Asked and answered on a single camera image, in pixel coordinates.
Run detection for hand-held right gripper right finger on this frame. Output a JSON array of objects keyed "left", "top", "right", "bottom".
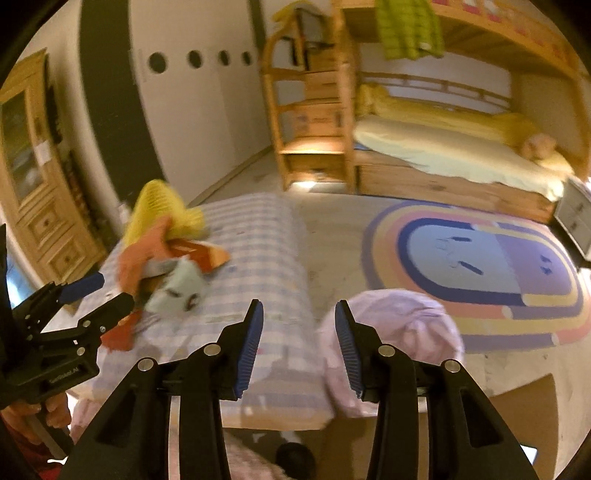
[{"left": 334, "top": 299, "right": 541, "bottom": 480}]

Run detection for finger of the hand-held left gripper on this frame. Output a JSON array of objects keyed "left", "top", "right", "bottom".
[
  {"left": 37, "top": 292, "right": 136, "bottom": 356},
  {"left": 11, "top": 271, "right": 106, "bottom": 333}
]

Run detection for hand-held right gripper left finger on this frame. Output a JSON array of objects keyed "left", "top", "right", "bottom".
[{"left": 58, "top": 299, "right": 265, "bottom": 480}]

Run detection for orange plastic wrapper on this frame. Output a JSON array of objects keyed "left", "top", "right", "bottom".
[{"left": 117, "top": 217, "right": 171, "bottom": 296}]

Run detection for pale plastic wrapper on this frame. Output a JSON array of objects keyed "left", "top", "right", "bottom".
[{"left": 145, "top": 257, "right": 208, "bottom": 319}]

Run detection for red snack bag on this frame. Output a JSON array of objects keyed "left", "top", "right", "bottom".
[{"left": 99, "top": 237, "right": 232, "bottom": 352}]

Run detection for yellow foam fruit net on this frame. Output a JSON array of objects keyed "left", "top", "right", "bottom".
[{"left": 121, "top": 180, "right": 206, "bottom": 247}]

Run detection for person's left hand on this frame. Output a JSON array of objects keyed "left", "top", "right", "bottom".
[{"left": 0, "top": 394, "right": 73, "bottom": 444}]

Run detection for wooden cabinet with glass door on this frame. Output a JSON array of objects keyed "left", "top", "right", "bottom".
[{"left": 0, "top": 48, "right": 109, "bottom": 287}]

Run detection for dark striped leaning object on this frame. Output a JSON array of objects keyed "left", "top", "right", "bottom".
[{"left": 62, "top": 150, "right": 100, "bottom": 232}]

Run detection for checked tablecloth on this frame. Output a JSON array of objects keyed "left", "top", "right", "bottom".
[{"left": 65, "top": 193, "right": 333, "bottom": 432}]

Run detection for rainbow rug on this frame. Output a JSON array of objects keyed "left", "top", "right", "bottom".
[{"left": 360, "top": 198, "right": 591, "bottom": 355}]

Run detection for dark hanging bag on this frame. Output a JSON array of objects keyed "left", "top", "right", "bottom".
[{"left": 46, "top": 85, "right": 63, "bottom": 144}]

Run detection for brown cardboard sheet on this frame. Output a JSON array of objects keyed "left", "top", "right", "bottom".
[{"left": 318, "top": 373, "right": 559, "bottom": 480}]

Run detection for wooden bunk bed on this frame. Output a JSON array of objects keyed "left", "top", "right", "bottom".
[{"left": 339, "top": 0, "right": 591, "bottom": 227}]

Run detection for wooden stair drawers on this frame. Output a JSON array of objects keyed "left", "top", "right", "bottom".
[{"left": 261, "top": 0, "right": 358, "bottom": 192}]

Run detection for black wardrobe panel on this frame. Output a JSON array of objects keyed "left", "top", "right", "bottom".
[{"left": 78, "top": 0, "right": 162, "bottom": 204}]

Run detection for white wardrobe with round holes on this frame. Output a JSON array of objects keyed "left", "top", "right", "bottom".
[{"left": 129, "top": 0, "right": 273, "bottom": 204}]

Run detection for pale yellow bedsheet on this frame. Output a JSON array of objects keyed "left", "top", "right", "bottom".
[{"left": 353, "top": 113, "right": 575, "bottom": 201}]

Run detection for yellow duvet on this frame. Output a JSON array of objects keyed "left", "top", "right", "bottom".
[{"left": 358, "top": 83, "right": 536, "bottom": 148}]

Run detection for white drawer unit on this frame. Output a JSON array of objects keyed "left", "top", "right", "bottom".
[{"left": 553, "top": 178, "right": 591, "bottom": 259}]

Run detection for tan plush toy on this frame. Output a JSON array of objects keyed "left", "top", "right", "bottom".
[{"left": 519, "top": 133, "right": 557, "bottom": 160}]

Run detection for dark clothes on stairs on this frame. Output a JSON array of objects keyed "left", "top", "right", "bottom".
[{"left": 291, "top": 7, "right": 335, "bottom": 51}]

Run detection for green puffer jacket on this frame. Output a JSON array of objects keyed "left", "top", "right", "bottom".
[{"left": 374, "top": 0, "right": 446, "bottom": 61}]

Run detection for yellow garment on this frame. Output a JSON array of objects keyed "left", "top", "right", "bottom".
[{"left": 271, "top": 2, "right": 305, "bottom": 24}]

